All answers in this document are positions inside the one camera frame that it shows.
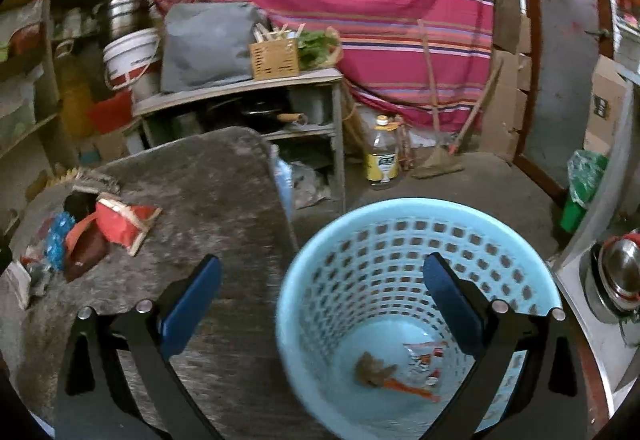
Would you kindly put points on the crumpled grey plastic bag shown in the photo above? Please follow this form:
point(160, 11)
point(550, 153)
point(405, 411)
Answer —
point(310, 185)

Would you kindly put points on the white and red snack wrapper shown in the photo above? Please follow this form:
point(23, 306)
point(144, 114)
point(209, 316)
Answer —
point(422, 360)

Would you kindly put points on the light blue perforated plastic basket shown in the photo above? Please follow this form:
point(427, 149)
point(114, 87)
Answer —
point(320, 270)

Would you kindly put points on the wooden stick with red end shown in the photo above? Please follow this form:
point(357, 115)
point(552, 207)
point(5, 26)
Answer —
point(475, 112)

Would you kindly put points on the orange wrapper strip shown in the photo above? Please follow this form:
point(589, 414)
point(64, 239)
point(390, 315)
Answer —
point(410, 388)

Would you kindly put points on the blue plastic wrapper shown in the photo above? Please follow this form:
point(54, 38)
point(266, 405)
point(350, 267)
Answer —
point(57, 240)

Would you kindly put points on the wooden shelf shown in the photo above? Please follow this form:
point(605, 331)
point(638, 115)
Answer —
point(47, 69)

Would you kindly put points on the red paper packet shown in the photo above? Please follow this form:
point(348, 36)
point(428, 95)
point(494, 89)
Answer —
point(120, 225)

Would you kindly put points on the stack of cardboard boxes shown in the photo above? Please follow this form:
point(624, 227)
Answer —
point(510, 69)

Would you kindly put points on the printed cardboard box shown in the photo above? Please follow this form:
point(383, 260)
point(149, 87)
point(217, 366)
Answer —
point(602, 109)

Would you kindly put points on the bag of green vegetables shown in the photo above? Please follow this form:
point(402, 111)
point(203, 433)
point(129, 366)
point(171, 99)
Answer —
point(317, 47)

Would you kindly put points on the steel pot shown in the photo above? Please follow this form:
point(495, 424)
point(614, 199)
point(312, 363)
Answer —
point(122, 12)

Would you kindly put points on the red plastic basin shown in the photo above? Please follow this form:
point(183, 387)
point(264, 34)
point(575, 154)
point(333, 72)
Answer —
point(107, 112)

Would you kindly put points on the yellow wooden slotted basket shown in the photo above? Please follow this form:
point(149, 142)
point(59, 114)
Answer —
point(274, 59)

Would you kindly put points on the clear plastic wrapper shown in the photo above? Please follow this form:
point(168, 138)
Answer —
point(30, 272)

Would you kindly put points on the straw broom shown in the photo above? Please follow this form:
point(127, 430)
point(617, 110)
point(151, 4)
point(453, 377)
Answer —
point(440, 164)

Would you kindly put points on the white plastic bucket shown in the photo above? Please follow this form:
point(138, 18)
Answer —
point(130, 54)

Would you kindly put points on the steel pots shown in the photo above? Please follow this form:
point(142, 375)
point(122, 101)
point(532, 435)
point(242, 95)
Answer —
point(617, 275)

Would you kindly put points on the grey fabric cover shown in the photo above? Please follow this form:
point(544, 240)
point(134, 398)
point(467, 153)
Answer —
point(210, 44)

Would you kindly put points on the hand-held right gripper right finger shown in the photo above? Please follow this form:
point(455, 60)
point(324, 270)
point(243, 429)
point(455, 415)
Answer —
point(450, 305)

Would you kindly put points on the wooden side cabinet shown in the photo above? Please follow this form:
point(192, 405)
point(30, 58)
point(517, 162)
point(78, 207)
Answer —
point(240, 87)

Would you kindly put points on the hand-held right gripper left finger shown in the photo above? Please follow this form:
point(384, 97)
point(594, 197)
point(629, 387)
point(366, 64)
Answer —
point(192, 305)

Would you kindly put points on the pale blue plastic bag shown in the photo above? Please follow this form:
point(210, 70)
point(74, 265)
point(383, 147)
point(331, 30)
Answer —
point(282, 174)

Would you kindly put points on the brown scrap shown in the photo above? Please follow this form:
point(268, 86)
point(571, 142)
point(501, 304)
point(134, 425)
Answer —
point(375, 370)

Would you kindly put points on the cooking oil bottle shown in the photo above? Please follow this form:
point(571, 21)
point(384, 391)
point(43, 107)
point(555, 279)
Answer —
point(382, 154)

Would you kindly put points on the green plastic bag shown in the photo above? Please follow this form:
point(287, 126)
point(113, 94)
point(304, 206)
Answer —
point(582, 185)

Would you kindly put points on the brown pouch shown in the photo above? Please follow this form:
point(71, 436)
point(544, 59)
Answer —
point(85, 260)

